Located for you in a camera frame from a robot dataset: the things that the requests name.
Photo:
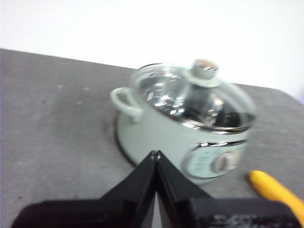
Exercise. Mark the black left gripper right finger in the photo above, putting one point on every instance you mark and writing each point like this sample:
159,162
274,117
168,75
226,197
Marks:
190,213

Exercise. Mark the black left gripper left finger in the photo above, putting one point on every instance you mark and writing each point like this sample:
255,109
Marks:
114,209

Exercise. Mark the yellow corn cob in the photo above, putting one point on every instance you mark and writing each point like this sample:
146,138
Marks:
278,190

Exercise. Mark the glass lid with green knob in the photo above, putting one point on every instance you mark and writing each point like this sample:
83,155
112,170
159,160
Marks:
166,95

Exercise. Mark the pale green electric pot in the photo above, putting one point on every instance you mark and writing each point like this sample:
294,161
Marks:
154,137

